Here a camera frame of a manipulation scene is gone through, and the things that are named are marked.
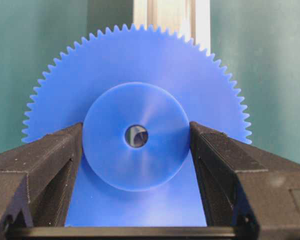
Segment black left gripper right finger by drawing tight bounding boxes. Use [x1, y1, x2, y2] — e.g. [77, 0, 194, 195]
[190, 121, 300, 237]

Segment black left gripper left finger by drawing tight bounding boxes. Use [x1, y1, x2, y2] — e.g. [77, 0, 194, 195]
[0, 123, 83, 237]

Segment large blue plastic gear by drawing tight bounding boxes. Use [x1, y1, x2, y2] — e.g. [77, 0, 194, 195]
[23, 26, 251, 227]

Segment silver aluminium extrusion bar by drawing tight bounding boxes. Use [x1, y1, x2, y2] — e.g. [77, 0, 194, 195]
[133, 0, 211, 56]

